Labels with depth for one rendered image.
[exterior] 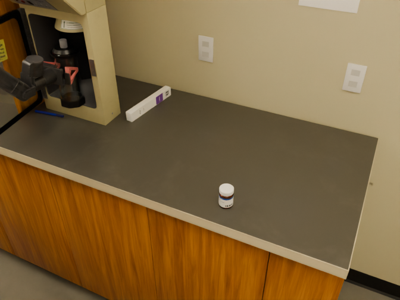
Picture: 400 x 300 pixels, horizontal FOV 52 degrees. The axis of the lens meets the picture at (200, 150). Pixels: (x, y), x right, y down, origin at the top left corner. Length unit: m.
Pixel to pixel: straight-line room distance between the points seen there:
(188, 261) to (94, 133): 0.63
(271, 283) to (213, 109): 0.78
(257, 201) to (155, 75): 0.94
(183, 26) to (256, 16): 0.34
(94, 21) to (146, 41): 0.46
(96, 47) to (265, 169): 0.77
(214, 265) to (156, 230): 0.24
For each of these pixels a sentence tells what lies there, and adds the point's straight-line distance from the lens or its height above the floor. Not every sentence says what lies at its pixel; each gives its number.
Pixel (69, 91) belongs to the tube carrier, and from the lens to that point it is 1.72.
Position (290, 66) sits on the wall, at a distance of 1.74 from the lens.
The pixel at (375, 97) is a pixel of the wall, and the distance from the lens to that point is 1.73.
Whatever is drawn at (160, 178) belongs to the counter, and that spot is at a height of 0.94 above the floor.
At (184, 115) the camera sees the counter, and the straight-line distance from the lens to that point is 1.78.
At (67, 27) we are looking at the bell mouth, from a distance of 1.67.
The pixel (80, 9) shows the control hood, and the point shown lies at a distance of 1.52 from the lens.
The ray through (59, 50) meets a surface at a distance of 1.67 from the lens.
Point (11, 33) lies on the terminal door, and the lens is 1.73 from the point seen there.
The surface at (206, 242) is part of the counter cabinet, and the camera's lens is 1.43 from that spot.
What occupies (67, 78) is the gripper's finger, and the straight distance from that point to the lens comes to 1.64.
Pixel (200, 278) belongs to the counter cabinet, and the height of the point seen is 0.58.
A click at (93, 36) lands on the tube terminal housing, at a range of 1.59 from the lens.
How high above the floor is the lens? 1.90
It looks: 37 degrees down
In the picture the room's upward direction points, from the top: straight up
